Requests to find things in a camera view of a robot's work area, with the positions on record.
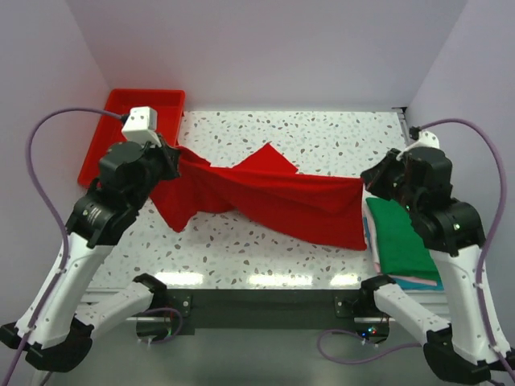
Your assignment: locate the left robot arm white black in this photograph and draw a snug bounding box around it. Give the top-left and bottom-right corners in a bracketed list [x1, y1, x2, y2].
[1, 142, 180, 372]

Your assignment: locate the red t-shirt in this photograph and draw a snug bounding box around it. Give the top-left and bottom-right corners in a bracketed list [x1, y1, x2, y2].
[150, 144, 366, 251]

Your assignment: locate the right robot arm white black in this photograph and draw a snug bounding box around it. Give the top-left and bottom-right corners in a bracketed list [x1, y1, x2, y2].
[354, 147, 514, 385]

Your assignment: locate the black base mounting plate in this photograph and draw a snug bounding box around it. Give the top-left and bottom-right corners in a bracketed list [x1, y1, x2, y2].
[136, 289, 394, 340]

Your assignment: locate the aluminium frame rail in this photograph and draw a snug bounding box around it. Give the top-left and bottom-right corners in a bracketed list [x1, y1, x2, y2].
[30, 281, 492, 386]

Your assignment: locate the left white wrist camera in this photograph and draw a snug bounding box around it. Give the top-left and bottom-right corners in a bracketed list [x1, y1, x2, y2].
[122, 106, 161, 147]

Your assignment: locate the folded green t-shirt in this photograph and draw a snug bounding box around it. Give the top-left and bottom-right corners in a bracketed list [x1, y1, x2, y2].
[365, 197, 441, 282]

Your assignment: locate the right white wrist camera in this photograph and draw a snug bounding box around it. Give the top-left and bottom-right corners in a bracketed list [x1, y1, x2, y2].
[396, 126, 440, 161]

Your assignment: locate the folded teal t-shirt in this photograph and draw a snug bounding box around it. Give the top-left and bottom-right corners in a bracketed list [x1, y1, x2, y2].
[363, 217, 443, 291]

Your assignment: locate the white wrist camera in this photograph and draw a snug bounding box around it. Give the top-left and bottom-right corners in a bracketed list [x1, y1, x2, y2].
[122, 106, 161, 147]
[396, 126, 440, 161]

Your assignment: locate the red plastic bin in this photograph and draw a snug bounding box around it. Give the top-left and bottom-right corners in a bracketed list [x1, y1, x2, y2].
[77, 88, 186, 187]

